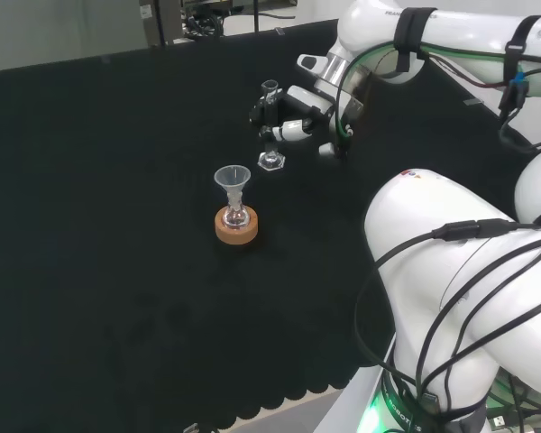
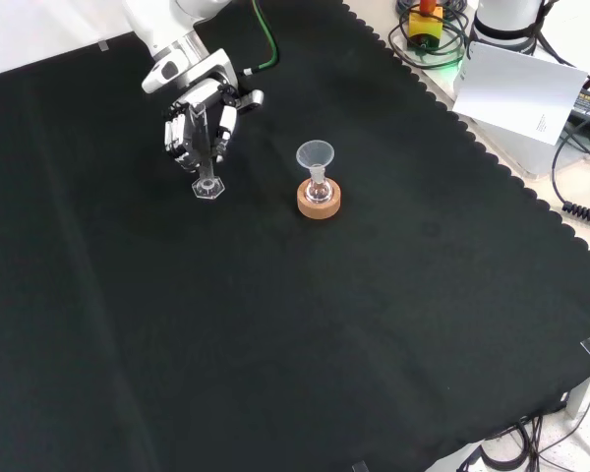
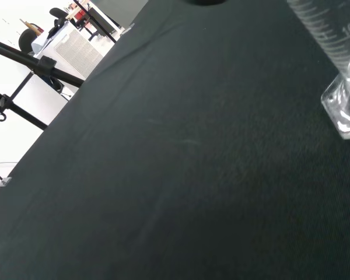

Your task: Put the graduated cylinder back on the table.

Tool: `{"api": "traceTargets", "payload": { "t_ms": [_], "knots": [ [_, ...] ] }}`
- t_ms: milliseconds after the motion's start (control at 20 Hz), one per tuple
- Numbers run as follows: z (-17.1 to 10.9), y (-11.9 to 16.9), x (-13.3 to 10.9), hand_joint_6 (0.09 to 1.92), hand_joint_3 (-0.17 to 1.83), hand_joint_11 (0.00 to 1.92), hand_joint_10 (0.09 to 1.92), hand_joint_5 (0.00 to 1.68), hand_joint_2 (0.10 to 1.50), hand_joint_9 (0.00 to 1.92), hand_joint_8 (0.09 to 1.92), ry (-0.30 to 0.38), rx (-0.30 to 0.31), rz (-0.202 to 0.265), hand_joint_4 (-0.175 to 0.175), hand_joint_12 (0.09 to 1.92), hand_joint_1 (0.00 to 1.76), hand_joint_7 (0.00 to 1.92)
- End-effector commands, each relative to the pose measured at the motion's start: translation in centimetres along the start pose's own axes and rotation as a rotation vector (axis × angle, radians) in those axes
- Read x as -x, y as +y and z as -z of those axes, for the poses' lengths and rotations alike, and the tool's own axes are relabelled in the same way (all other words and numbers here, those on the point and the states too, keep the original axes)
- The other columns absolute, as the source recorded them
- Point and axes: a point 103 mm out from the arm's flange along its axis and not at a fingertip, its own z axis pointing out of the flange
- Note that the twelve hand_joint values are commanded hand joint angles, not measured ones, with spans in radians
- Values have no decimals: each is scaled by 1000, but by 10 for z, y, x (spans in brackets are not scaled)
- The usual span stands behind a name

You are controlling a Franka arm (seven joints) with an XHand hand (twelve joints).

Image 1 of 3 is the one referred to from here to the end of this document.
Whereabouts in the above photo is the brown cork ring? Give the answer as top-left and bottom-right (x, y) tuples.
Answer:
(214, 204), (260, 246)

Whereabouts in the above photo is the clear glass graduated cylinder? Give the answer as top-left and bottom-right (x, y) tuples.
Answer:
(257, 79), (287, 173)

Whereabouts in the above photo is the clear round-bottom flask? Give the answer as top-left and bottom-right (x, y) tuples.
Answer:
(221, 190), (251, 229)

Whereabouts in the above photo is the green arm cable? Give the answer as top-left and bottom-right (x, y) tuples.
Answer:
(335, 41), (541, 142)

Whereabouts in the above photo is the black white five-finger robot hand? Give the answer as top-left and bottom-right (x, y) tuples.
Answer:
(248, 84), (358, 160)

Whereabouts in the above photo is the clear plastic funnel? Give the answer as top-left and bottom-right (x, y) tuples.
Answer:
(213, 164), (252, 200)

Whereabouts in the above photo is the black cable with inline connector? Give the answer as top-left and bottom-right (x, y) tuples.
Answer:
(353, 217), (541, 433)

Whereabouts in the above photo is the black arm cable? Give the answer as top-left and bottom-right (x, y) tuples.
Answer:
(415, 234), (541, 407)

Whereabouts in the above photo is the black bench cloth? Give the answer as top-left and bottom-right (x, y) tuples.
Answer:
(0, 17), (541, 430)

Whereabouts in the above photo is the grey equipment cabinet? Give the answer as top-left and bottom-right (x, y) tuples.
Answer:
(137, 0), (185, 47)

